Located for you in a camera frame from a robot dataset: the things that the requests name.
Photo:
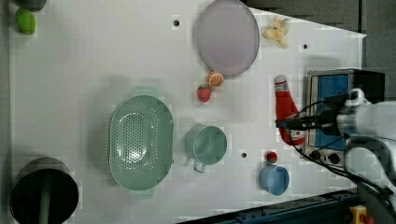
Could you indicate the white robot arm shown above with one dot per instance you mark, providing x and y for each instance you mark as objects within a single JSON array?
[{"x": 361, "y": 123}]

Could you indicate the green toy lime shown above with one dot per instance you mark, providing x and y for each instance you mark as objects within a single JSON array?
[{"x": 25, "y": 20}]

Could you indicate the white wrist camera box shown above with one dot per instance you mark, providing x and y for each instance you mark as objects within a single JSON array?
[{"x": 356, "y": 97}]

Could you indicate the red plush ketchup bottle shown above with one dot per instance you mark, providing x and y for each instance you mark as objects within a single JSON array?
[{"x": 286, "y": 109}]

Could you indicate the blue plastic cup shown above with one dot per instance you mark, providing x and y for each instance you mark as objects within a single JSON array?
[{"x": 274, "y": 179}]

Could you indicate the orange slice toy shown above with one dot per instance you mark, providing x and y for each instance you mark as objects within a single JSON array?
[{"x": 215, "y": 79}]

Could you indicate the blue metal frame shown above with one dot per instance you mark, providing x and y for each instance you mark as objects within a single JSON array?
[{"x": 329, "y": 208}]

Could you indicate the yellow red emergency button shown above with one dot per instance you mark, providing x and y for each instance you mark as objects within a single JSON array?
[{"x": 360, "y": 216}]

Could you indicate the green perforated strainer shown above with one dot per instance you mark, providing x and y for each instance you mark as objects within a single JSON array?
[{"x": 141, "y": 138}]

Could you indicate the black toaster oven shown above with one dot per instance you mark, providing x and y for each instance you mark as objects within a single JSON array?
[{"x": 326, "y": 93}]

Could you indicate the plush peeled banana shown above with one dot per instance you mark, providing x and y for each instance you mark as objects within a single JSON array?
[{"x": 278, "y": 32}]

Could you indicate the lilac round plate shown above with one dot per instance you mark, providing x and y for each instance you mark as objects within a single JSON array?
[{"x": 228, "y": 37}]

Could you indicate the plush strawberry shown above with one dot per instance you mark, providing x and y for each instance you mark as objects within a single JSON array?
[{"x": 204, "y": 93}]

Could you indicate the green mug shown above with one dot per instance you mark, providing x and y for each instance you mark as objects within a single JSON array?
[{"x": 207, "y": 145}]

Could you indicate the black cylinder camera mount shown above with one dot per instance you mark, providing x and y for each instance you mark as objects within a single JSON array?
[{"x": 45, "y": 193}]

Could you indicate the black round cylinder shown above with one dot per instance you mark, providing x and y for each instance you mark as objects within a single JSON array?
[{"x": 33, "y": 5}]

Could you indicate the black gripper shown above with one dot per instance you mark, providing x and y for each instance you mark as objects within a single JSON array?
[{"x": 326, "y": 121}]

